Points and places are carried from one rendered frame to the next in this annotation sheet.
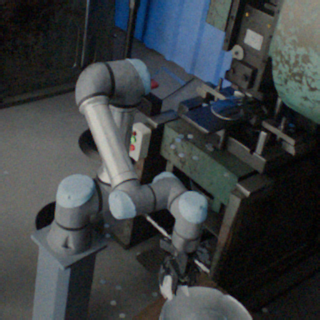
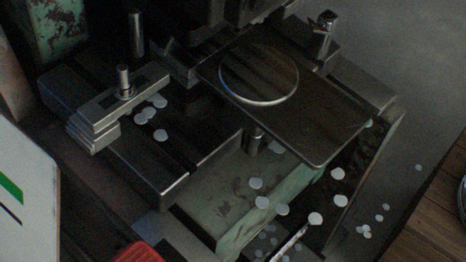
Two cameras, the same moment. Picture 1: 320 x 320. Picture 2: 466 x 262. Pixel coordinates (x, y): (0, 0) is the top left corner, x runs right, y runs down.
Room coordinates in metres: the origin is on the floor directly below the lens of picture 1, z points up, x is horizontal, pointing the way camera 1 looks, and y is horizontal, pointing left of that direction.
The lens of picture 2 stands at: (2.20, 0.22, 1.40)
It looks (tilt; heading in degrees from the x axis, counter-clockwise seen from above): 54 degrees down; 260
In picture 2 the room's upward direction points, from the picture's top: 10 degrees clockwise
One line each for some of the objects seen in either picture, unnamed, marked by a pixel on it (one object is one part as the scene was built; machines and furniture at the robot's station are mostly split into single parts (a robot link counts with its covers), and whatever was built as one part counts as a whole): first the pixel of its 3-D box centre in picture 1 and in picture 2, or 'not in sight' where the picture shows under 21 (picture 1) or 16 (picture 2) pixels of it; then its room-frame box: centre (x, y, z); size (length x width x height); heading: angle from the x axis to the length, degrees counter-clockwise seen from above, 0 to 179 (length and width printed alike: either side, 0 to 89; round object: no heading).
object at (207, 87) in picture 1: (217, 88); (120, 93); (2.29, -0.31, 0.76); 0.17 x 0.06 x 0.10; 45
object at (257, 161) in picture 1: (243, 126); (198, 73); (2.17, -0.43, 0.68); 0.45 x 0.30 x 0.06; 45
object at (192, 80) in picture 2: (247, 108); (202, 41); (2.16, -0.43, 0.76); 0.15 x 0.09 x 0.05; 45
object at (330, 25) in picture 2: (262, 141); (322, 33); (1.95, -0.46, 0.75); 0.03 x 0.03 x 0.10; 45
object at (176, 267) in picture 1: (182, 262); not in sight; (1.33, -0.19, 0.71); 0.09 x 0.08 x 0.12; 26
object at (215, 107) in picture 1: (215, 128); (275, 116); (2.04, -0.30, 0.72); 0.25 x 0.14 x 0.14; 135
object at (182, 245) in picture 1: (187, 237); not in sight; (1.34, -0.19, 0.79); 0.08 x 0.08 x 0.05
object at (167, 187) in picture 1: (167, 193); not in sight; (1.42, -0.12, 0.86); 0.11 x 0.11 x 0.08; 33
